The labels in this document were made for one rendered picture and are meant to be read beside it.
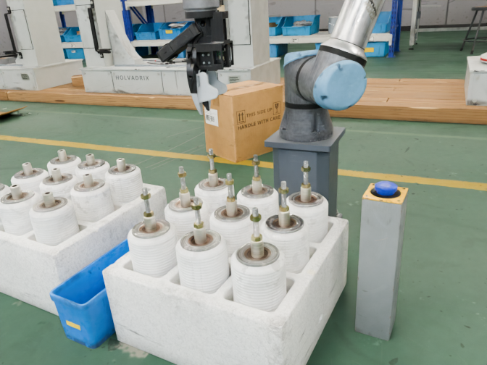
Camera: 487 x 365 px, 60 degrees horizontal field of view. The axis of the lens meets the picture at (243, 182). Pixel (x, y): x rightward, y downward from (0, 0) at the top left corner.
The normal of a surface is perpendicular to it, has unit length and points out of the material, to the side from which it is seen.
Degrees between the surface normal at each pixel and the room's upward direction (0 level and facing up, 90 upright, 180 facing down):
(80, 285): 88
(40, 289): 90
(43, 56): 90
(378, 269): 90
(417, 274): 0
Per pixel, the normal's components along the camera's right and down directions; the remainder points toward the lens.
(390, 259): -0.47, 0.37
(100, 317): 0.88, 0.17
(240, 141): 0.63, 0.27
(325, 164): 0.35, 0.35
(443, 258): -0.06, -0.92
